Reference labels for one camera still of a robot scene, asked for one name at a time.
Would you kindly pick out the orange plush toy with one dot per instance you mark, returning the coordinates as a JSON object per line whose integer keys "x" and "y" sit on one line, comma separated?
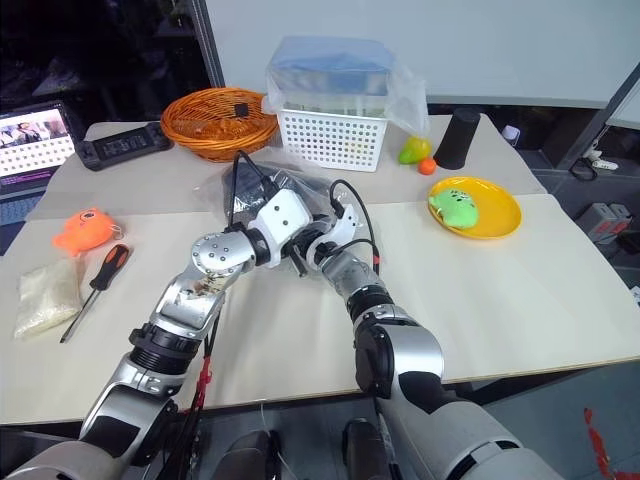
{"x": 85, "y": 230}

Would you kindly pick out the open laptop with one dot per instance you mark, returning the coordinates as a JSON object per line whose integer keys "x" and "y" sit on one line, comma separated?
{"x": 32, "y": 145}

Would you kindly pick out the white power strip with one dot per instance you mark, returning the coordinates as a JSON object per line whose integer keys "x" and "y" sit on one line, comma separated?
{"x": 602, "y": 162}

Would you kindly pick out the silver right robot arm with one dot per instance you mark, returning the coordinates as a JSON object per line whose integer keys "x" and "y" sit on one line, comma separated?
{"x": 415, "y": 360}

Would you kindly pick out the grey box with red parts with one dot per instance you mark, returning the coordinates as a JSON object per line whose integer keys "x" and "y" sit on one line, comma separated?
{"x": 607, "y": 225}

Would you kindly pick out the yellow plate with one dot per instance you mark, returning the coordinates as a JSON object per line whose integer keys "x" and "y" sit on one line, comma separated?
{"x": 495, "y": 210}

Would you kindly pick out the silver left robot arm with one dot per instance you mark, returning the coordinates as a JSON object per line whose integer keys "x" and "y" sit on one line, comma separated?
{"x": 165, "y": 320}

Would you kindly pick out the green plush toy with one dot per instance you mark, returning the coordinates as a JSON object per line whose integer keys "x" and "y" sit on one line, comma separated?
{"x": 455, "y": 207}

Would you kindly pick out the grey metal frame post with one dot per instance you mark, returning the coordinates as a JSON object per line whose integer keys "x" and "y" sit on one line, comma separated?
{"x": 207, "y": 40}

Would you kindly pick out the slanted grey frame post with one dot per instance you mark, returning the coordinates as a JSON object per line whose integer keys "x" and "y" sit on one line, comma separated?
{"x": 600, "y": 115}

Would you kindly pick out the orange wicker basket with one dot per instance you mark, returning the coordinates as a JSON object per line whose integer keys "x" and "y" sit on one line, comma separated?
{"x": 200, "y": 137}

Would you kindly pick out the black cylindrical cup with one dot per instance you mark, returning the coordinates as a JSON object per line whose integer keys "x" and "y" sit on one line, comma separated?
{"x": 456, "y": 137}

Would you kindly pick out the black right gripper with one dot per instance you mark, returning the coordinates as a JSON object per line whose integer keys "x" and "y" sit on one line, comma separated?
{"x": 323, "y": 232}

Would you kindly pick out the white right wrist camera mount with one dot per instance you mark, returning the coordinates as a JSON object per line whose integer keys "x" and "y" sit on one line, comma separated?
{"x": 347, "y": 222}

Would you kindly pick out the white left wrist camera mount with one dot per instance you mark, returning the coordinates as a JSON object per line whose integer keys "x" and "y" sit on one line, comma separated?
{"x": 285, "y": 215}

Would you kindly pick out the white perforated plastic basket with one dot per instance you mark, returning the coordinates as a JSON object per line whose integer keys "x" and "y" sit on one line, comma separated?
{"x": 330, "y": 140}

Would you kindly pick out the small white device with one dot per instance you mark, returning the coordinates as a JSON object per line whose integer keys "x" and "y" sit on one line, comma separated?
{"x": 510, "y": 133}

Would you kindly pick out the clear bag of white rice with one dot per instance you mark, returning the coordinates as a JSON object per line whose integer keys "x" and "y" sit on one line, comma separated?
{"x": 47, "y": 300}

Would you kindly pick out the green toy pear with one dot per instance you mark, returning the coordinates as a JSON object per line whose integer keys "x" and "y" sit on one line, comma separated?
{"x": 414, "y": 150}

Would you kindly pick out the small orange toy fruit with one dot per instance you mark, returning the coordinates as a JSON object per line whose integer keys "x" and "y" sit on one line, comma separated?
{"x": 427, "y": 166}

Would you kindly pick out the blue box in plastic wrap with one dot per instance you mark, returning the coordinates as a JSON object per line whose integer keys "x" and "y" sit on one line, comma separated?
{"x": 330, "y": 65}

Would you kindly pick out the small black square object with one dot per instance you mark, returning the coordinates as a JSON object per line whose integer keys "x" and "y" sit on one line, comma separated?
{"x": 241, "y": 109}

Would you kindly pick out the black handheld game controller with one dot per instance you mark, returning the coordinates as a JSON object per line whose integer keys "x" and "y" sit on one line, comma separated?
{"x": 120, "y": 145}

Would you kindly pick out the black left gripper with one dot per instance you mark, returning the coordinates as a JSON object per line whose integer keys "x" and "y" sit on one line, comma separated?
{"x": 299, "y": 242}

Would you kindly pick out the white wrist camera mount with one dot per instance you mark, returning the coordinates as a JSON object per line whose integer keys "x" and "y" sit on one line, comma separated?
{"x": 285, "y": 215}
{"x": 347, "y": 222}

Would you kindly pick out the clear plastic bag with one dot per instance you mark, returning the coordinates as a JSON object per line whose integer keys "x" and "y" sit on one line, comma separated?
{"x": 215, "y": 192}

